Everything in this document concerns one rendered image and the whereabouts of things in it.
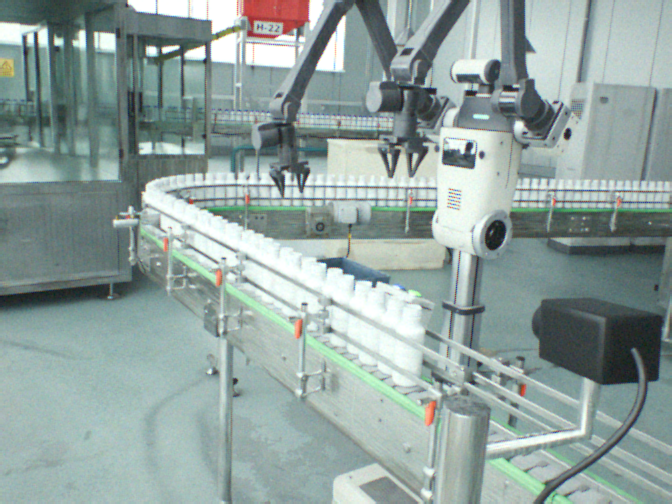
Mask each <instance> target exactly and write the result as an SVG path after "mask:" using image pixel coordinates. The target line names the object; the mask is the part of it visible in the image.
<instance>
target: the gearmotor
mask: <svg viewBox="0 0 672 504"><path fill-rule="evenodd" d="M370 220H371V207H370V204H369V203H368V202H366V201H331V202H328V204H327V208H326V207H308V208H306V209H305V228H304V234H305V238H306V239H307V240H310V239H311V238H330V229H331V226H348V228H349V234H348V238H349V241H348V253H347V255H346V258H347V257H348V255H349V252H350V238H351V228H352V226H364V225H368V224H369V223H370Z"/></svg>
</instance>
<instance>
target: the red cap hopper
mask: <svg viewBox="0 0 672 504"><path fill-rule="evenodd" d="M310 1H312V0H236V18H235V19H244V20H246V30H241V31H238V32H236V48H235V114H237V110H241V114H244V110H245V105H246V97H247V98H248V99H249V100H250V101H251V103H252V104H253V105H255V104H256V102H255V101H254V100H253V99H252V98H251V97H250V95H249V94H248V93H247V92H246V90H247V91H248V92H249V93H250V94H251V96H252V97H253V98H254V99H255V100H256V101H257V102H258V103H259V104H260V106H261V107H262V106H263V105H264V104H263V102H262V101H261V100H260V99H259V98H258V97H257V96H256V95H255V94H254V92H253V91H252V90H251V89H250V88H249V87H252V88H269V89H279V88H280V86H281V85H266V84H249V83H246V53H247V44H253V45H266V46H279V47H292V48H294V63H295V61H296V59H297V57H298V55H299V48H300V47H303V46H304V44H305V42H306V40H307V38H308V36H309V34H310V23H311V22H312V19H310ZM247 20H249V23H250V26H251V28H252V31H247ZM304 25H305V30H304V41H300V27H302V26H304ZM294 29H295V40H282V39H277V38H279V37H281V36H282V35H284V34H286V33H288V32H290V31H292V30H294ZM257 41H259V42H257ZM270 42H274V43H270ZM283 43H287V44H283ZM240 51H241V83H240ZM307 94H308V86H307V88H306V90H305V94H304V97H303V99H302V107H301V113H304V117H305V116H306V113H307ZM237 146H239V136H238V137H234V148H235V147H237ZM244 158H245V150H239V151H238V152H237V153H236V155H235V181H236V182H237V181H238V169H239V173H244Z"/></svg>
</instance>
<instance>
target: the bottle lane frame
mask: <svg viewBox="0 0 672 504"><path fill-rule="evenodd" d="M144 239H145V240H146V243H147V244H149V245H150V254H151V255H152V256H153V257H151V258H150V262H151V271H150V272H149V271H148V270H147V269H146V268H145V270H146V275H147V276H148V277H149V278H150V279H152V280H153V281H154V282H155V283H157V284H158V285H159V286H160V287H161V288H163V289H164V290H165V291H166V292H167V290H166V289H167V287H168V280H167V278H166V276H167V275H168V245H167V251H164V242H162V241H161V240H157V238H156V237H154V236H152V235H151V234H149V233H147V232H144ZM172 249H173V248H172ZM183 266H185V267H186V275H185V276H183V277H179V278H175V280H174V288H179V287H183V278H185V279H186V287H185V288H183V289H180V290H175V293H174V294H173V297H174V298H175V299H176V300H177V301H179V302H180V303H181V304H182V305H184V306H185V307H186V308H187V309H189V310H190V311H191V312H192V313H193V314H195V315H196V316H197V317H198V318H200V319H201V320H202V321H203V322H204V306H205V304H208V305H210V306H211V307H212V308H214V309H215V310H216V313H217V316H219V314H220V298H221V284H220V286H217V285H216V275H214V274H212V273H209V272H208V270H207V269H204V268H203V267H202V266H200V265H198V264H197V263H195V262H194V261H192V260H190V258H187V257H186V256H184V255H182V253H179V252H178V251H176V250H174V249H173V275H174V276H178V275H182V274H183ZM238 303H240V304H242V314H240V315H238V316H236V317H230V318H229V320H228V321H227V329H234V328H237V327H238V317H240V318H241V319H242V328H241V329H238V330H237V331H231V332H229V334H228V335H227V336H226V338H225V340H227V341H228V342H229V343H230V344H232V345H233V346H234V347H235V348H237V349H238V350H239V351H240V352H241V353H243V354H244V355H245V356H246V357H248V358H249V359H250V360H251V361H253V362H254V363H255V364H256V365H257V366H259V367H260V368H261V369H262V370H264V371H265V372H266V373H267V374H269V375H270V376H271V377H272V378H273V379H275V380H276V381H277V382H278V383H280V384H281V385H282V386H283V387H285V388H286V389H287V390H288V391H289V392H291V393H292V394H293V395H294V396H296V395H295V390H296V389H297V388H298V379H297V378H296V372H297V371H298V365H299V341H300V338H298V339H296V338H295V326H294V325H293V323H287V322H286V320H285V319H283V318H282V317H280V316H278V315H279V314H275V313H274V312H272V310H269V309H267V308H266V307H265V306H263V305H261V304H260V303H259V302H256V301H255V300H253V298H250V297H248V296H247V295H245V294H244V293H242V292H241V291H239V290H237V289H236V288H234V287H233V286H231V284H228V283H226V314H227V315H232V314H237V313H238ZM342 355H343V354H338V353H337V352H335V351H334V350H333V349H330V348H329V347H327V346H326V345H325V343H321V342H319V341H318V340H316V338H313V337H311V336H310V335H308V333H307V339H306V361H305V372H307V373H313V372H317V371H319V370H320V358H322V359H324V360H325V372H321V373H320V374H318V375H314V376H310V377H309V380H308V381H307V391H309V390H313V389H317V388H318V387H319V375H321V376H322V377H324V389H323V390H322V389H321V390H319V391H318V392H314V393H310V394H309V395H308V397H307V399H305V400H304V402H303V403H304V404H305V405H307V406H308V407H309V408H310V409H312V410H313V411H314V412H315V413H317V414H318V415H319V416H320V417H321V418H323V419H324V420H325V421H326V422H328V423H329V424H330V425H331V426H333V427H334V428H335V429H336V430H337V431H339V432H340V433H341V434H342V435H344V436H345V437H346V438H347V439H349V440H350V441H351V442H352V443H353V444H355V445H356V446H357V447H358V448H360V449H361V450H362V451H363V452H365V453H366V454H367V455H368V456H369V457H371V458H372V459H373V460H374V461H376V462H377V463H378V464H379V465H381V466H382V467H383V468H384V469H385V470H387V471H388V472H389V473H390V474H392V475H393V476H394V477H395V478H397V479H398V480H399V481H400V482H401V483H403V484H404V485H405V486H406V487H408V488H409V489H410V490H411V491H413V492H414V493H415V494H416V495H417V496H419V497H420V498H421V495H420V493H421V490H422V489H423V488H424V483H425V476H423V469H424V467H425V466H426V463H427V452H428V442H429V431H430V425H429V426H426V424H425V408H423V407H422V406H417V405H416V402H414V401H412V400H411V399H409V398H408V397H407V394H406V395H403V394H401V393H400V392H398V391H396V390H395V387H390V386H389V385H387V384H385V383H384V382H383V380H379V379H378V378H376V377H374V376H373V375H372V374H373V373H368V372H367V371H365V370H363V369H362V367H359V366H357V365H356V364H354V363H352V360H348V359H346V358H345V357H343V356H342ZM296 397H297V396H296ZM511 459H512V458H510V459H504V458H499V459H494V460H490V461H485V468H484V476H483V485H482V493H481V501H480V504H532V503H533V501H534V500H535V499H536V498H537V496H538V495H539V494H540V492H541V491H542V490H543V489H544V487H545V486H546V485H547V484H548V483H549V482H546V483H541V482H540V481H538V480H537V479H535V478H533V477H532V476H530V475H529V474H528V471H530V470H531V469H530V470H526V471H522V470H521V469H519V468H518V467H516V466H515V465H513V464H511V463H510V460H511ZM584 472H585V473H587V474H589V475H591V476H592V477H594V478H595V479H596V481H597V482H603V483H604V484H606V485H608V486H610V487H611V488H613V489H615V490H616V491H617V494H619V495H625V496H627V497H628V498H630V499H632V500H634V501H635V502H637V503H639V504H645V503H643V502H641V501H640V500H638V499H636V498H634V497H633V496H631V495H629V494H627V493H626V492H624V491H622V490H621V489H619V488H617V487H615V486H614V485H612V484H610V483H608V482H607V481H605V480H603V479H601V478H600V477H598V476H596V475H594V474H593V473H591V472H589V471H587V470H586V469H585V470H584ZM570 495H571V494H569V495H565V496H562V495H560V494H559V493H557V492H556V491H554V492H552V493H551V495H550V496H549V497H548V498H547V500H546V501H545V502H544V503H543V504H574V503H573V502H571V501H570V500H569V499H568V497H569V496H570ZM421 499H422V500H423V498H421Z"/></svg>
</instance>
